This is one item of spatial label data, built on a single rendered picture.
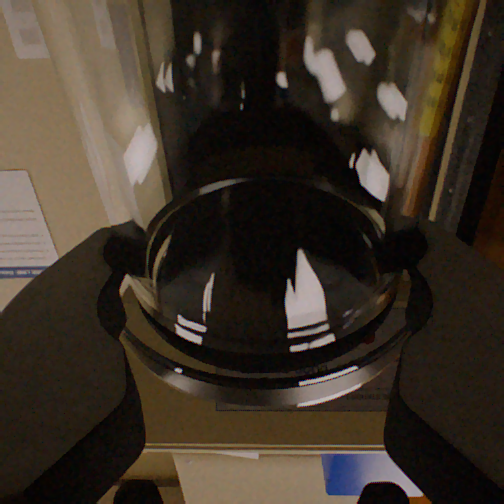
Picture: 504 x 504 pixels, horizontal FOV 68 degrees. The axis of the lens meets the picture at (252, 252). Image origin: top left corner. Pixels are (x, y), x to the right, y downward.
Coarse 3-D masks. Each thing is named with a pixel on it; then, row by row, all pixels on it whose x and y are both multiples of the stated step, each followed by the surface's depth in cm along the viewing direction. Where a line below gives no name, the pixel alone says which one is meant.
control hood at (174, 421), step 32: (128, 352) 35; (160, 384) 35; (160, 416) 34; (192, 416) 34; (224, 416) 34; (256, 416) 34; (288, 416) 33; (320, 416) 33; (352, 416) 33; (384, 416) 33; (160, 448) 34; (192, 448) 33; (224, 448) 33; (256, 448) 33; (288, 448) 33; (320, 448) 33; (352, 448) 33; (384, 448) 33
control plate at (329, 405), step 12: (396, 360) 34; (384, 372) 34; (372, 384) 34; (384, 384) 34; (348, 396) 34; (360, 396) 33; (372, 396) 33; (384, 396) 33; (216, 408) 34; (228, 408) 34; (240, 408) 34; (288, 408) 34; (300, 408) 34; (312, 408) 33; (324, 408) 33; (336, 408) 33; (348, 408) 33; (360, 408) 33; (372, 408) 33; (384, 408) 33
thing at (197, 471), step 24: (192, 456) 55; (216, 456) 54; (264, 456) 54; (288, 456) 54; (312, 456) 54; (192, 480) 58; (216, 480) 58; (240, 480) 58; (264, 480) 58; (288, 480) 57; (312, 480) 57
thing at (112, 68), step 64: (64, 0) 5; (128, 0) 5; (192, 0) 5; (256, 0) 5; (320, 0) 5; (384, 0) 5; (448, 0) 5; (64, 64) 6; (128, 64) 6; (192, 64) 5; (256, 64) 5; (320, 64) 5; (384, 64) 5; (448, 64) 6; (128, 128) 6; (192, 128) 6; (256, 128) 6; (320, 128) 6; (384, 128) 6; (128, 192) 7; (192, 192) 7; (256, 192) 6; (320, 192) 7; (384, 192) 7; (128, 256) 9; (192, 256) 8; (256, 256) 7; (320, 256) 8; (384, 256) 9; (128, 320) 11; (192, 320) 9; (256, 320) 9; (320, 320) 9; (384, 320) 10; (256, 384) 9
